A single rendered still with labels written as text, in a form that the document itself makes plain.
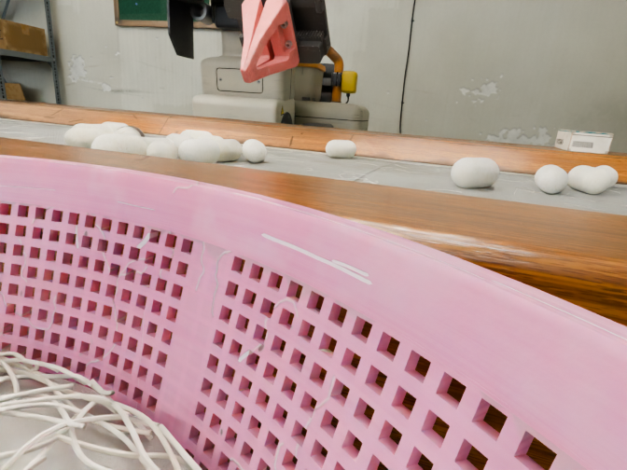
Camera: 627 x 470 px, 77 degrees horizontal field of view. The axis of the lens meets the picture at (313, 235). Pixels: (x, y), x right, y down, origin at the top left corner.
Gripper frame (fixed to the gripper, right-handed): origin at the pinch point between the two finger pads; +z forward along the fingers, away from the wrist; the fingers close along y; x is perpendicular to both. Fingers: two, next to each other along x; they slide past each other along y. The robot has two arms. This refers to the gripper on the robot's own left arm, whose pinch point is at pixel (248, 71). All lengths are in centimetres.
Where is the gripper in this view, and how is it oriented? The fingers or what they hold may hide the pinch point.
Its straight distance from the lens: 41.0
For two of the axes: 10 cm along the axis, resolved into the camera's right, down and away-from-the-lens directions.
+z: -3.1, 8.1, -4.9
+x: 1.6, 5.6, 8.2
